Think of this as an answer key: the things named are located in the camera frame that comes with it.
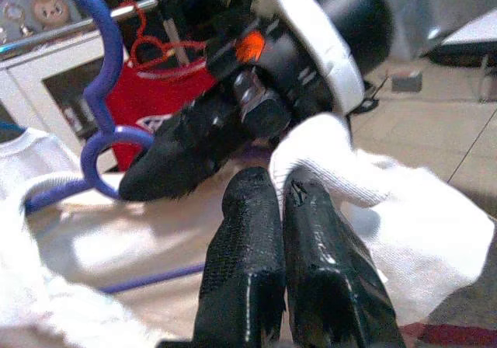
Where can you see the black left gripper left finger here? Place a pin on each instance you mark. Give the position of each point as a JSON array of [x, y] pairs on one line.
[[244, 255]]

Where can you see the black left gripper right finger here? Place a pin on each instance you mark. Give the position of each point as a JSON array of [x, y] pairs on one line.
[[330, 286]]

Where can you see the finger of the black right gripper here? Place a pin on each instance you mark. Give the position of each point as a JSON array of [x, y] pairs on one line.
[[182, 154]]

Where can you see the white shirt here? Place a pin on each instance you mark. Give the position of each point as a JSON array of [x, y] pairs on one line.
[[407, 216]]

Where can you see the purple clothes hanger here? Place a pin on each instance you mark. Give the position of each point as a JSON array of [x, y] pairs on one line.
[[110, 33]]

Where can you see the red jersey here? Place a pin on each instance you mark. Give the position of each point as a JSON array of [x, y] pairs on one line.
[[155, 95]]

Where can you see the small grey box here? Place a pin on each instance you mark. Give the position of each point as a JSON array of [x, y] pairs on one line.
[[407, 81]]

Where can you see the chrome clothes rack rod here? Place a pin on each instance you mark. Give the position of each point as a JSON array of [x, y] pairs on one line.
[[124, 12]]

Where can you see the white jersey blue trim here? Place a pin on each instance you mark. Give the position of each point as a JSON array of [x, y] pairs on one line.
[[23, 157]]

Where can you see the white glass door cabinet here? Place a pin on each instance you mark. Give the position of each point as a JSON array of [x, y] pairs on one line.
[[23, 68]]

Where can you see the beige doll figurine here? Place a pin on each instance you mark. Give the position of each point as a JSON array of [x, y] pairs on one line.
[[50, 10]]

